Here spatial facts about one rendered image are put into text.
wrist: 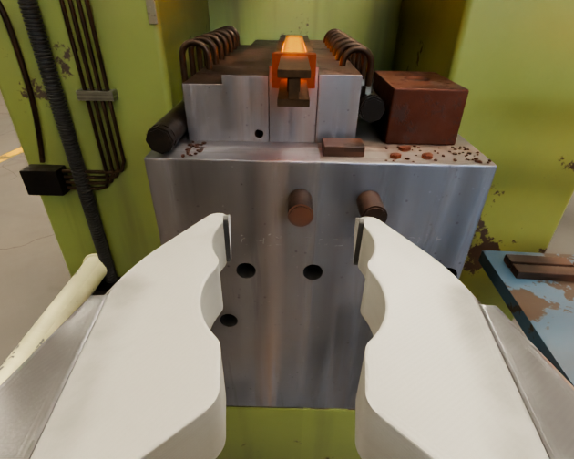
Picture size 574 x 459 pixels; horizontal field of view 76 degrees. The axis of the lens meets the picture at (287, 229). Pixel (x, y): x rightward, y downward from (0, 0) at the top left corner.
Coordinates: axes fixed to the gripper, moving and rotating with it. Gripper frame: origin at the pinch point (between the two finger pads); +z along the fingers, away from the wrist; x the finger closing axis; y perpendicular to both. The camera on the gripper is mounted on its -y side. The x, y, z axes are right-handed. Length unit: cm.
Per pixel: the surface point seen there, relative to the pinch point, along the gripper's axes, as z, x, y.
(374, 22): 81, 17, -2
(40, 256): 130, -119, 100
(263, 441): 27, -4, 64
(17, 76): 47, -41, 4
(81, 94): 45, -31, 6
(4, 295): 103, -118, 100
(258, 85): 33.0, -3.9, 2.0
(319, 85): 33.0, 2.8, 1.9
